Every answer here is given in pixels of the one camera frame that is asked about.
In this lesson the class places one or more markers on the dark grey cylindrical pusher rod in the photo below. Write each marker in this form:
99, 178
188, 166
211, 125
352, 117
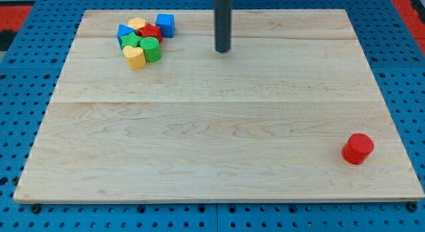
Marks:
222, 25

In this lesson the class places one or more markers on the blue cube block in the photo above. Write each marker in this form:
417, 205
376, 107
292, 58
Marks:
166, 22

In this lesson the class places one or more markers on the red star block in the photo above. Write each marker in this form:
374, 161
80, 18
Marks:
150, 30

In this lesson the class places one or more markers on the green cylinder block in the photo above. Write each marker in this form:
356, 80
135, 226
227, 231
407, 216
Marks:
151, 48

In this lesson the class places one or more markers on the yellow hexagon block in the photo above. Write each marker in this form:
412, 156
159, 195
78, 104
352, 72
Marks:
136, 23

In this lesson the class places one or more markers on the green star block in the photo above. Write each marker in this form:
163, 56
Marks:
131, 39

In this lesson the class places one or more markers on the blue triangle block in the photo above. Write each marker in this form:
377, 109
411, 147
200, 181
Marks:
123, 30

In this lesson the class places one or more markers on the yellow heart block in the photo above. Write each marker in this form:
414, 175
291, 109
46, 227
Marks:
135, 57

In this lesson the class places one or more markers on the light wooden board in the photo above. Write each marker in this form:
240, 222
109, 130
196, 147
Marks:
262, 123

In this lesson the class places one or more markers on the red cylinder block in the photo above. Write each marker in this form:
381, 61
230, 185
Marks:
357, 148

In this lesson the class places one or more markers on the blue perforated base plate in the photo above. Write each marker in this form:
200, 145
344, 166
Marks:
32, 66

